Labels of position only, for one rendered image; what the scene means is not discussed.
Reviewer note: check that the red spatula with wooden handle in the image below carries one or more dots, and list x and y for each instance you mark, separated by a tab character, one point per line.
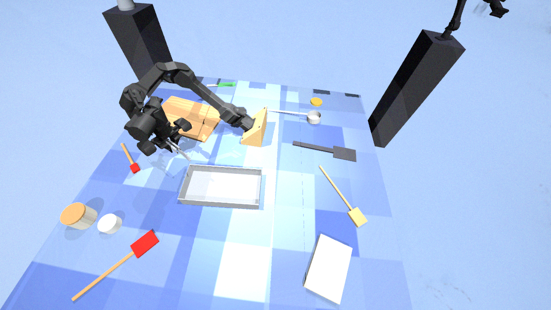
141	246

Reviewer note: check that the yellow flat disc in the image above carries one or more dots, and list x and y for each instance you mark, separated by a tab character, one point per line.
316	101

